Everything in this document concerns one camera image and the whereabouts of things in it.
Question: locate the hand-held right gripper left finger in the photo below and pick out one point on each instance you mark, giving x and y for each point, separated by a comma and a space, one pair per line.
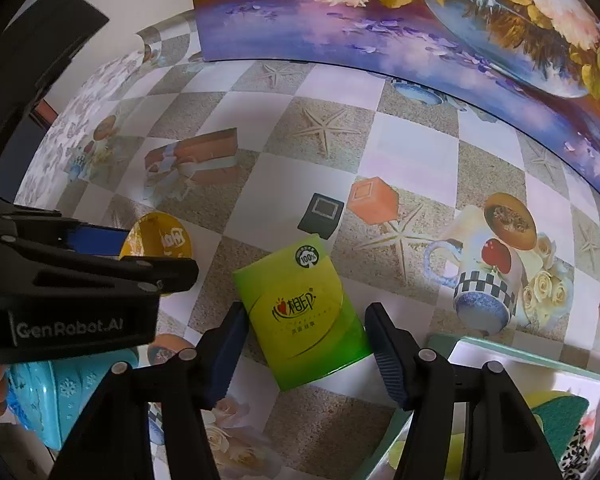
227, 355

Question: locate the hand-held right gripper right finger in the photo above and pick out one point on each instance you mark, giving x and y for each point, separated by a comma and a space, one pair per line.
387, 355

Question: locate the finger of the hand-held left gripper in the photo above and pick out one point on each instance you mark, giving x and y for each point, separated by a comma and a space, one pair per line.
130, 275
90, 237

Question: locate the yellow lidded snack cup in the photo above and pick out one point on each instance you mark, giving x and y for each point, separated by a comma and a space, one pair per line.
160, 240

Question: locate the green tissue pack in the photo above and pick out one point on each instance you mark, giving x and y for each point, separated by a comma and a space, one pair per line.
300, 310

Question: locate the white tray with green rim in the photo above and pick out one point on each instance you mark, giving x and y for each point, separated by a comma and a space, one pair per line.
530, 372

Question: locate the yellow green sponge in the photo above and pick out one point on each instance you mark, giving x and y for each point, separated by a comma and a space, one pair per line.
562, 425

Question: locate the teal plastic box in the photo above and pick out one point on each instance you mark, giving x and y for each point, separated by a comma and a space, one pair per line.
80, 390

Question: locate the grey leaf pattern tablecloth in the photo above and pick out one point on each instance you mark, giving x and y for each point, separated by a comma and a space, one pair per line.
60, 135

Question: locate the flower painting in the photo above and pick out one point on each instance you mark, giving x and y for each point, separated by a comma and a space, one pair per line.
380, 25

